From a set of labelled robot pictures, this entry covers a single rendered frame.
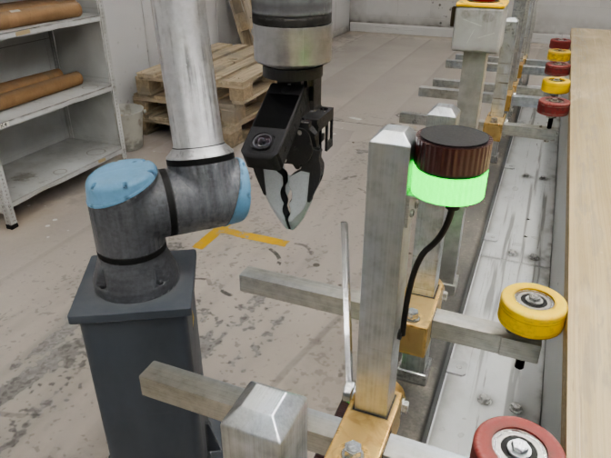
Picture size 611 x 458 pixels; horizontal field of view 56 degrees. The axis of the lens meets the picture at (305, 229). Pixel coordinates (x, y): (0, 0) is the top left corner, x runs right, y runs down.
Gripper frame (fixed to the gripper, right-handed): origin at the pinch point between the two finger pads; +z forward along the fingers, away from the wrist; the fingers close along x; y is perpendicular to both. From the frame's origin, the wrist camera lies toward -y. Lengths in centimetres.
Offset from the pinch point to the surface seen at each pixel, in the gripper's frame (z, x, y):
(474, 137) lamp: -19.6, -22.8, -16.3
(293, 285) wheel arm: 12.8, 1.2, 4.3
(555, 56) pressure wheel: 9, -34, 176
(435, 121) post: -13.4, -16.5, 7.2
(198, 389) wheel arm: 11.8, 2.6, -20.3
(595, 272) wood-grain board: 7.8, -39.3, 15.4
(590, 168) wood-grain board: 8, -41, 56
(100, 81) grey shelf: 46, 205, 208
